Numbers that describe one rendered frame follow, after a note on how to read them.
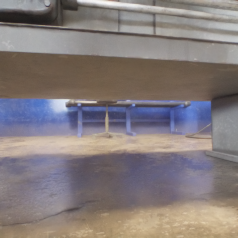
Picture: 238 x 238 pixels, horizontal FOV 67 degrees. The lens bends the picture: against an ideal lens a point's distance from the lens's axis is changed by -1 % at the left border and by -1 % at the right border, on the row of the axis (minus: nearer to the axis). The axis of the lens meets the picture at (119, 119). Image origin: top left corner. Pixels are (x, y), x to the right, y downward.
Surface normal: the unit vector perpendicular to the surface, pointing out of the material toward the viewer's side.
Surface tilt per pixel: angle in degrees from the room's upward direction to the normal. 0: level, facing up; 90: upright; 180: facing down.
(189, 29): 90
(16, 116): 90
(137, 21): 90
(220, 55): 90
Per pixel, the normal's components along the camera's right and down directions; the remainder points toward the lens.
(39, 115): 0.18, -0.03
